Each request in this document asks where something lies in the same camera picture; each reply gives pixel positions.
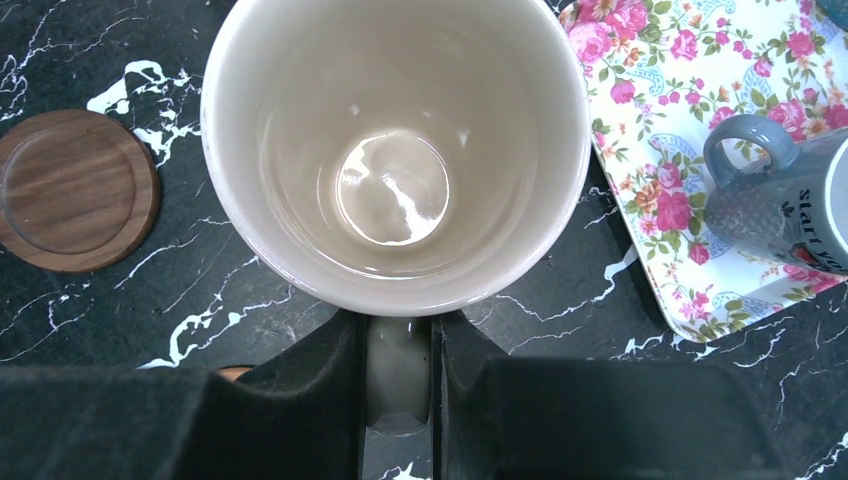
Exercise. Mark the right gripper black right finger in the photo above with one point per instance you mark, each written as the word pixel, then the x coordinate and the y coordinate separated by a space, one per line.
pixel 498 416

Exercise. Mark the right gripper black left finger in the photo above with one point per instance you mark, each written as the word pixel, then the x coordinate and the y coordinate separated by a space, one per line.
pixel 299 415

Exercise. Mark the light wooden coaster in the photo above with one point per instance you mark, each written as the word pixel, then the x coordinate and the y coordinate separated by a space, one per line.
pixel 233 373

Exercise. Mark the tall beige mug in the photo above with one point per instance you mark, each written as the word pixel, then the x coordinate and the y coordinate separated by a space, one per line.
pixel 398 159

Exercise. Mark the dark walnut wooden coaster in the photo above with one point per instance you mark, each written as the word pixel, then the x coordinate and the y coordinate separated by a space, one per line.
pixel 79 191

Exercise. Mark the floral tray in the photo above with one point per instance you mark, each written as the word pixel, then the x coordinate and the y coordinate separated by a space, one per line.
pixel 661 75

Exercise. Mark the small grey heart mug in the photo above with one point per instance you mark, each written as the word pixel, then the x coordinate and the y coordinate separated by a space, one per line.
pixel 793 209

